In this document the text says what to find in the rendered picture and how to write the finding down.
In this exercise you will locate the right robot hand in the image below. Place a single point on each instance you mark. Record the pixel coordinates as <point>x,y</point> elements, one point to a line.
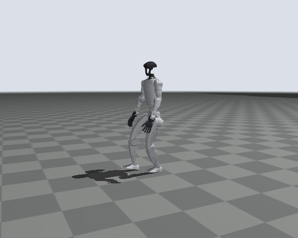
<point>131,119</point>

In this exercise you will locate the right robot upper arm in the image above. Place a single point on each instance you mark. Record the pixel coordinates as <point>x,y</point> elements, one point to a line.
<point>142,96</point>

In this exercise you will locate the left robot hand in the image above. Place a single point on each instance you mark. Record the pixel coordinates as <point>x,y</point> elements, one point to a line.
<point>148,125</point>

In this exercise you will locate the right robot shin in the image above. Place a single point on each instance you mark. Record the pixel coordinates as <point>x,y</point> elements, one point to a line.
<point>133,152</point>

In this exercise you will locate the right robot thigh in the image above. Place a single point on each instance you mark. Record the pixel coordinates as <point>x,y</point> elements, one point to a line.
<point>137,129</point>

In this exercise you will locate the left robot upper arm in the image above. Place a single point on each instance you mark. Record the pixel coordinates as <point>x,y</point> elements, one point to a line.
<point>158,89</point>

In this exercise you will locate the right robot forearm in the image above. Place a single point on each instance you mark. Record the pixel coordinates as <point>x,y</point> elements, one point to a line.
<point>138,107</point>

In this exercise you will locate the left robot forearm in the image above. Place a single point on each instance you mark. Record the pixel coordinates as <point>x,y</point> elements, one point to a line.
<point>155,108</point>

